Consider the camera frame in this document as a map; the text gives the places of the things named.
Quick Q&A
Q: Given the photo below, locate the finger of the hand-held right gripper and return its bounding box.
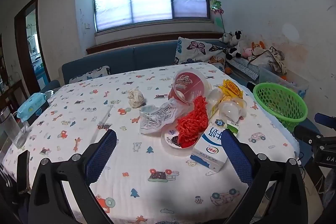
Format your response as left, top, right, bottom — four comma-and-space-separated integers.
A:
293, 125, 323, 145
314, 112, 336, 132

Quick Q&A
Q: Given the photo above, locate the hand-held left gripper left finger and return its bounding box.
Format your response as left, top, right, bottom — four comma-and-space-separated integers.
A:
28, 129, 117, 224

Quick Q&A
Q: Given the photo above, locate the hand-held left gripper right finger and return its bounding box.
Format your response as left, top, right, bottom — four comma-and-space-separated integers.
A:
220, 131, 308, 224

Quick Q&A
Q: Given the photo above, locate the white and blue milk carton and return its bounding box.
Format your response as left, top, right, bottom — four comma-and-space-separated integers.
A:
190, 119, 240, 171

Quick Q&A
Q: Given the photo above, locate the green plastic mesh basket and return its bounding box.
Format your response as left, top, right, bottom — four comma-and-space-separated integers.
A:
253, 82, 308, 132

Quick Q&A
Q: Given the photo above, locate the clear plastic jelly cup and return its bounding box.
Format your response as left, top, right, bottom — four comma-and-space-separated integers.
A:
209, 89, 224, 107
219, 99, 247, 122

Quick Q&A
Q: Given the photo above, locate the red mesh net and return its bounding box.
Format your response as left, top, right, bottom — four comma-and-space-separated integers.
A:
175, 95, 209, 148

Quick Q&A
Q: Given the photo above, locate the round lid with label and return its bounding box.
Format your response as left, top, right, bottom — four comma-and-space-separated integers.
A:
161, 127, 195, 156

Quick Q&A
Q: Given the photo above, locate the yellow snack wrapper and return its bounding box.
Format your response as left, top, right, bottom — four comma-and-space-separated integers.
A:
209, 80, 243, 119

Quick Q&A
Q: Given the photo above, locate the paper ball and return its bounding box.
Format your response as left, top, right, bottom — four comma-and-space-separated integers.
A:
128, 89, 146, 108

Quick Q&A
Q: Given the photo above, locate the clear printed plastic wrapper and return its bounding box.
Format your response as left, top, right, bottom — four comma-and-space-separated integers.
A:
139, 98, 195, 135

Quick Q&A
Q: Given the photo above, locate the red instant noodle cup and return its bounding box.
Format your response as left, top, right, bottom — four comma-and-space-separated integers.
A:
168, 68, 212, 106

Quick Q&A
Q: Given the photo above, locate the printed cartoon tablecloth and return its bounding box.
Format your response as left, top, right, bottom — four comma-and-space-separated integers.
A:
3, 63, 300, 224

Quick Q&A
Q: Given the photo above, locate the clear plastic storage box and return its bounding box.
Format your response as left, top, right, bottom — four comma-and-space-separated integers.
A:
259, 67, 309, 98

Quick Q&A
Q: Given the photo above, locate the black smartphone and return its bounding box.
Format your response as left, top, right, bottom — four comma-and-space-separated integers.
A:
17, 150, 30, 194

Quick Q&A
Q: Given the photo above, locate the small butterfly print pillow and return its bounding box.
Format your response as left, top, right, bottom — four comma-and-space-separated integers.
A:
69, 66, 111, 83

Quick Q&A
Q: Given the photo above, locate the beige cloth pile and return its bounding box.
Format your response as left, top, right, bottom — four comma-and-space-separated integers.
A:
248, 47, 286, 75

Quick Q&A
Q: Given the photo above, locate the blue wet wipes pack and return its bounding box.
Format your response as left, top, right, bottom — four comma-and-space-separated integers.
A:
17, 93, 50, 119

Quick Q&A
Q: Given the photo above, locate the blue patterned cushion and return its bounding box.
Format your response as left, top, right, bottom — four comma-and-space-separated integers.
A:
227, 57, 260, 80

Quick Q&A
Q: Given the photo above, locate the clear glass water bottle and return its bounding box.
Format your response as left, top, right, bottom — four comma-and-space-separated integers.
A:
0, 106, 27, 148

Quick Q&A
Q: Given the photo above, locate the blue sofa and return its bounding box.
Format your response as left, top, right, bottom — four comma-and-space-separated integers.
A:
39, 40, 322, 135

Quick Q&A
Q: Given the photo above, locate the dark wooden cabinet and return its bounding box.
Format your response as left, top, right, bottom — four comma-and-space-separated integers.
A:
0, 80, 29, 111

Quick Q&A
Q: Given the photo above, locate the large butterfly print pillow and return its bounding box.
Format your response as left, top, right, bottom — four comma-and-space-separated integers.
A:
174, 37, 227, 71

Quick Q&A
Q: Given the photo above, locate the black and white cow plush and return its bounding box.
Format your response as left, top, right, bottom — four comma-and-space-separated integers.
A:
226, 30, 246, 60

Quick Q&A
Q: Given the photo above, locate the grey plush toy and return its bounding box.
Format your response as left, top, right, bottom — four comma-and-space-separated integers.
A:
219, 32, 234, 44

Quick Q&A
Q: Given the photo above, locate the dark framed doorway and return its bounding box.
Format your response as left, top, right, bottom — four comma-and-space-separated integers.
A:
14, 0, 51, 88

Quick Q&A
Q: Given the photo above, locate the colourful pinwheel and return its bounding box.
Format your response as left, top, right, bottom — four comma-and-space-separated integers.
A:
210, 0, 226, 33

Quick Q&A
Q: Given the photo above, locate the wooden wall ledge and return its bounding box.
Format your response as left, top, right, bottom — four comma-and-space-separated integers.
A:
86, 32, 226, 54

